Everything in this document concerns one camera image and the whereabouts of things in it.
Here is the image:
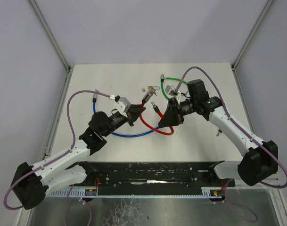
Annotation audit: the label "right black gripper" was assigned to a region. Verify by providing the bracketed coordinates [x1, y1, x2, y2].
[158, 97, 197, 128]

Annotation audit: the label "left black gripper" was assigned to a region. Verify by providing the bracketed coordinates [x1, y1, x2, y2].
[104, 105, 147, 138]

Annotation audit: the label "red lock keys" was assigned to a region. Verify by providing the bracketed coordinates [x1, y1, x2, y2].
[151, 87, 157, 96]

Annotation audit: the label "brass padlock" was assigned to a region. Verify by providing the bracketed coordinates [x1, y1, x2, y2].
[148, 86, 160, 90]

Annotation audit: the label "green cable lock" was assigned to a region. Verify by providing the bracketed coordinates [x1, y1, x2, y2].
[160, 74, 188, 102]

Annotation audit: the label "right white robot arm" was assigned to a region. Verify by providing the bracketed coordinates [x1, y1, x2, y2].
[158, 79, 278, 186]

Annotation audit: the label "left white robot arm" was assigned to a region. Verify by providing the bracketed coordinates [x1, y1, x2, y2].
[10, 105, 146, 210]

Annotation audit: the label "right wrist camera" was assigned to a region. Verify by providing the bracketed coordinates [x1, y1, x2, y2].
[164, 85, 181, 103]

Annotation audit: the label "blue cable lock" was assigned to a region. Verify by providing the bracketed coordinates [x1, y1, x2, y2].
[92, 94, 154, 138]

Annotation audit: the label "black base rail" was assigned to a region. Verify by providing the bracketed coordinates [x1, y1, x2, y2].
[78, 161, 235, 197]

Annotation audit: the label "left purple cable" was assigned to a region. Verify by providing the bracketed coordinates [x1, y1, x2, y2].
[3, 89, 115, 226]

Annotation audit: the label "purple cable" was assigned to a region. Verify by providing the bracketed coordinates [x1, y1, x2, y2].
[3, 89, 115, 226]
[173, 66, 287, 223]

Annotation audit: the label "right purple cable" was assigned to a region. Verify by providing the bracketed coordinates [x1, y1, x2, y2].
[173, 66, 287, 223]

